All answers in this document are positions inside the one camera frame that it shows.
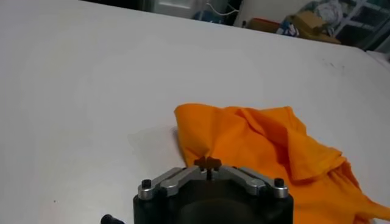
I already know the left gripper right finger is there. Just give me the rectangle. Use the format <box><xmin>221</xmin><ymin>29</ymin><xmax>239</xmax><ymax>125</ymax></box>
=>
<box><xmin>210</xmin><ymin>158</ymin><xmax>289</xmax><ymax>199</ymax></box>

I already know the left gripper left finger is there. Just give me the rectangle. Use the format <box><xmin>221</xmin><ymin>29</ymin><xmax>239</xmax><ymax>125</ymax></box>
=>
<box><xmin>137</xmin><ymin>157</ymin><xmax>211</xmax><ymax>201</ymax></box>

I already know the orange t-shirt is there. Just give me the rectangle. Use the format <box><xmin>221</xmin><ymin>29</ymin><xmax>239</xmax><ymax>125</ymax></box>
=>
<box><xmin>174</xmin><ymin>103</ymin><xmax>390</xmax><ymax>224</ymax></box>

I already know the striped clothes pile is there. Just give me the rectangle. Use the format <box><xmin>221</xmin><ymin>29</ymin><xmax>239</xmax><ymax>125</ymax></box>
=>
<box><xmin>304</xmin><ymin>0</ymin><xmax>348</xmax><ymax>28</ymax></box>

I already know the open brown cardboard box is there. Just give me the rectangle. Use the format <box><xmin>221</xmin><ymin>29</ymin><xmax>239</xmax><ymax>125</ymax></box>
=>
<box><xmin>246</xmin><ymin>17</ymin><xmax>281</xmax><ymax>33</ymax></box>

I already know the blue and white bag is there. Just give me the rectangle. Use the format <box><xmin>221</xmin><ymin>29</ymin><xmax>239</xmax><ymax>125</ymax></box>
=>
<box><xmin>275</xmin><ymin>19</ymin><xmax>301</xmax><ymax>37</ymax></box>

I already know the blue water jug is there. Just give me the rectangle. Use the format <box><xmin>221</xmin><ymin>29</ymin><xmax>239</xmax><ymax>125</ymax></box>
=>
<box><xmin>191</xmin><ymin>10</ymin><xmax>226</xmax><ymax>24</ymax></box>

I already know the large cardboard box with flaps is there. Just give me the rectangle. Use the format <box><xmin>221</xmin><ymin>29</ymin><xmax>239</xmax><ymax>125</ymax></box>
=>
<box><xmin>288</xmin><ymin>10</ymin><xmax>342</xmax><ymax>45</ymax></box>

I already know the white dispenser power cable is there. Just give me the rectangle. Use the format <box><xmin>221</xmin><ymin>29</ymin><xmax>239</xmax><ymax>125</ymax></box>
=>
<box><xmin>205</xmin><ymin>2</ymin><xmax>240</xmax><ymax>16</ymax></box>

